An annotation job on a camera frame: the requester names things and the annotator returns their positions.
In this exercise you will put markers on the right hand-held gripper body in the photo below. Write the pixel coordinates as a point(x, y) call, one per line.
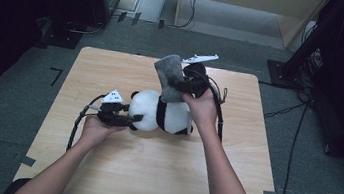
point(197, 80)

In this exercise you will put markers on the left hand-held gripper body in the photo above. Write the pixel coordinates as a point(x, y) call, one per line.
point(108, 115)

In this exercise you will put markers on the grey fluffy towel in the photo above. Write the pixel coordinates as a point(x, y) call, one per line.
point(171, 73)

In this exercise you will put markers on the panda plush toy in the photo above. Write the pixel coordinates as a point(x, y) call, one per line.
point(148, 110)

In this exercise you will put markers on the person's left hand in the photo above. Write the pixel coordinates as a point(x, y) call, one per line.
point(98, 132)

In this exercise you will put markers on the person's right hand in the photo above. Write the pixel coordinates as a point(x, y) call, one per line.
point(201, 111)

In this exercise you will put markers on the black angled floor tape mark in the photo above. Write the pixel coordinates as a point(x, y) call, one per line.
point(57, 75)

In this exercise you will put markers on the black stand base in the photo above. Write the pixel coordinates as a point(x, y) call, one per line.
point(62, 37)

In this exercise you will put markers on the grey tape piece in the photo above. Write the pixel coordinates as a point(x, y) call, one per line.
point(27, 161)

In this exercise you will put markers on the wooden furniture panel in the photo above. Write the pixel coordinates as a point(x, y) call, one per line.
point(256, 0)

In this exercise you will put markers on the black metal stand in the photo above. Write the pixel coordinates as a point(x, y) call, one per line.
point(303, 54)

